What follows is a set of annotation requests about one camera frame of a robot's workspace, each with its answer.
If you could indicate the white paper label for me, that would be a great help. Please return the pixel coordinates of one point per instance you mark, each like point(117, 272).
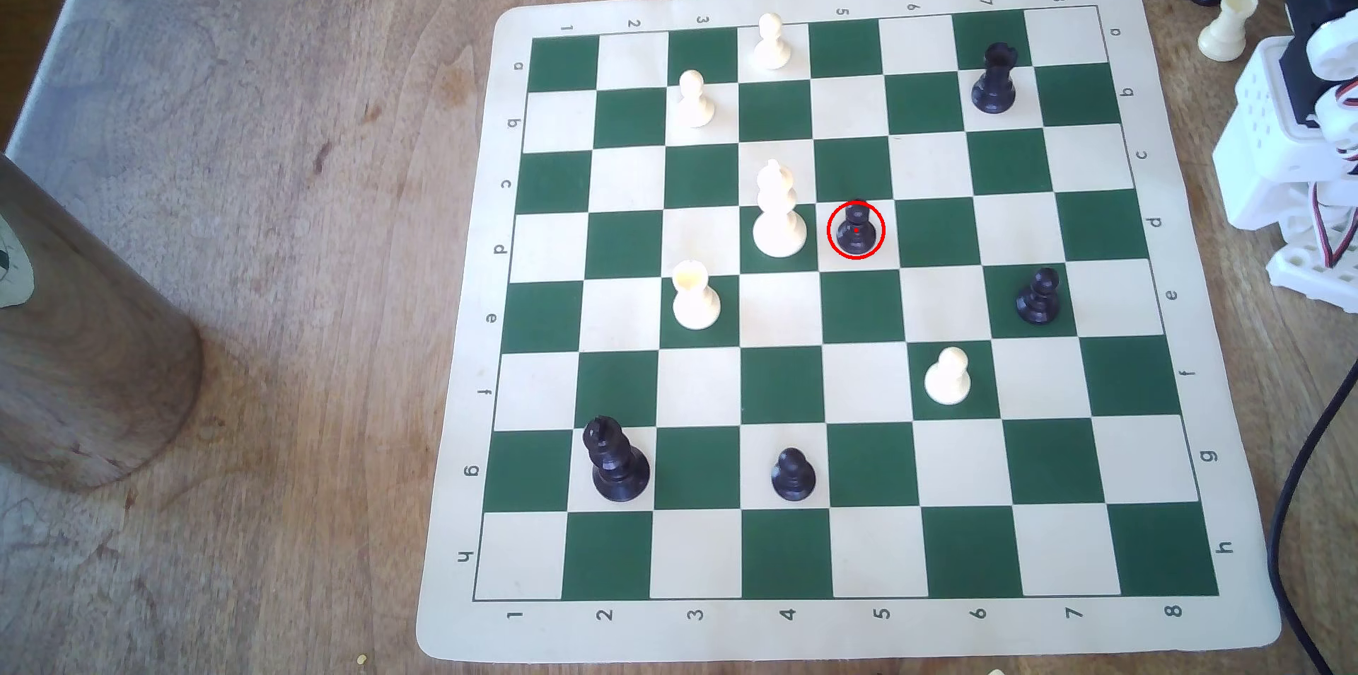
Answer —
point(13, 272)

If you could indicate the black pawn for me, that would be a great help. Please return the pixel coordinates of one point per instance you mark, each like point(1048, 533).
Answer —
point(794, 479)
point(1038, 301)
point(856, 231)

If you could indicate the white pawn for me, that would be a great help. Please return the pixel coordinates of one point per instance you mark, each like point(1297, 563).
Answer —
point(771, 47)
point(695, 104)
point(947, 380)

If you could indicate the green and cream chess mat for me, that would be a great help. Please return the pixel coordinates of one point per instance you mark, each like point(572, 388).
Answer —
point(637, 378)

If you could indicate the brown wooden cylinder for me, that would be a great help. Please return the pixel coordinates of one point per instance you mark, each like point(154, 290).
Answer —
point(85, 357)

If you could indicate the white rook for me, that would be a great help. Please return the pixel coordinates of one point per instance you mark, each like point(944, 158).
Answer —
point(696, 304)
point(1226, 30)

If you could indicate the tall white king piece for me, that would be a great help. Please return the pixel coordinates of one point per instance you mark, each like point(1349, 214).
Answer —
point(780, 224)

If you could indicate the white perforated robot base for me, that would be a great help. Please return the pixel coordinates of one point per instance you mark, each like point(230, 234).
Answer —
point(1305, 272)

